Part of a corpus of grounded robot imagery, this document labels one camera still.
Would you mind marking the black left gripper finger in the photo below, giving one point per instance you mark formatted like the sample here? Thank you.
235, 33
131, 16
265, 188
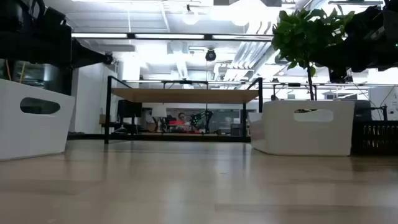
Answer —
85, 54

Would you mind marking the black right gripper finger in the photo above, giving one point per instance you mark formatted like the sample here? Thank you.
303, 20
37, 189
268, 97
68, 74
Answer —
332, 54

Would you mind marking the white plastic basket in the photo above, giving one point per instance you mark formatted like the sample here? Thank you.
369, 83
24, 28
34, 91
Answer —
311, 137
31, 137

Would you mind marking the black slotted plastic basket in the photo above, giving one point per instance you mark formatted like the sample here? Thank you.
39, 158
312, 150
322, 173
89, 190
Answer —
373, 137

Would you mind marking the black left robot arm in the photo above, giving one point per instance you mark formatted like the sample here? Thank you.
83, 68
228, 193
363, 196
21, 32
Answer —
18, 12

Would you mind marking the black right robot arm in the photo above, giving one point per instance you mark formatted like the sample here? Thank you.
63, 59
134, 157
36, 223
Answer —
390, 15

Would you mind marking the small black green robot arm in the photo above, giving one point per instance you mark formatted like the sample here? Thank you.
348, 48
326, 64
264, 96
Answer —
202, 118

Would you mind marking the black round ceiling spotlight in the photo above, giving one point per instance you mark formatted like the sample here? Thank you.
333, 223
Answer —
110, 59
210, 55

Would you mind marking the green leafy small tree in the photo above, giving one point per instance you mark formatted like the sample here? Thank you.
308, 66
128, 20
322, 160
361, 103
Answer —
298, 37

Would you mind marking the white cabinet with poster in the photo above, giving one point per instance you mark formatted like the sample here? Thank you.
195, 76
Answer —
384, 99

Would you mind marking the black computer monitor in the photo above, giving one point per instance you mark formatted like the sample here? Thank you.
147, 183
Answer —
362, 110
129, 109

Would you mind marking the brown cardboard box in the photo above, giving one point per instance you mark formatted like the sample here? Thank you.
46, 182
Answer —
102, 119

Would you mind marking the long linear ceiling light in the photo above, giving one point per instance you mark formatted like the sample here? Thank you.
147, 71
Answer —
169, 36

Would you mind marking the white shade table lamp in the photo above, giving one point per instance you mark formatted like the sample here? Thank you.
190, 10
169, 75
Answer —
159, 111

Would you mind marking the red box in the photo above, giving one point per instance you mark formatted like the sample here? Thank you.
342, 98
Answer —
176, 123

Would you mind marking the person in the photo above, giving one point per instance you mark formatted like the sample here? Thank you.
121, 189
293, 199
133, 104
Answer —
182, 118

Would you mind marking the black frame wooden shelf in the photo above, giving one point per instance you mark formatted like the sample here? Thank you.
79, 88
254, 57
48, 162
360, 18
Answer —
186, 96

